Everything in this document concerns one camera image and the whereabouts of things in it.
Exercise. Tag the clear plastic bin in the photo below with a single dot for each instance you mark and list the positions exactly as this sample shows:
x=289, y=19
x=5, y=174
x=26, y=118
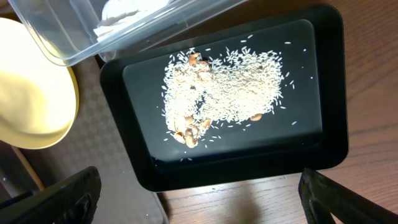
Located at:
x=63, y=29

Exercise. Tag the wooden chopstick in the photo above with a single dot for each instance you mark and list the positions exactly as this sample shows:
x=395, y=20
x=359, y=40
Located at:
x=28, y=168

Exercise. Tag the leftover rice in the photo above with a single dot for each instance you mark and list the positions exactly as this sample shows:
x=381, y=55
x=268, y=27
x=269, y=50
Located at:
x=237, y=96

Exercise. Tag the black waste tray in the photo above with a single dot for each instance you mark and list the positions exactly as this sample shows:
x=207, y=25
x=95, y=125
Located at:
x=132, y=87

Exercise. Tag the brown plastic tray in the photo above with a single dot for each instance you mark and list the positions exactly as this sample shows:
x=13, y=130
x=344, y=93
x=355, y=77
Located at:
x=94, y=140

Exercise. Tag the yellow plate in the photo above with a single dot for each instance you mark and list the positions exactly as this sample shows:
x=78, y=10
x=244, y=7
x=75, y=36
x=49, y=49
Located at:
x=39, y=100

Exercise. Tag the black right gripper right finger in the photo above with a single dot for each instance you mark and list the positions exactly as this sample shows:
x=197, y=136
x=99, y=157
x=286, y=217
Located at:
x=323, y=199

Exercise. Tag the white crumpled napkin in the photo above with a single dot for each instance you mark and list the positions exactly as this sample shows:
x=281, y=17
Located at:
x=119, y=14

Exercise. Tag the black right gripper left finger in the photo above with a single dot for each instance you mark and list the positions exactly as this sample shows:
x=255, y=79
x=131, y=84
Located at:
x=73, y=200

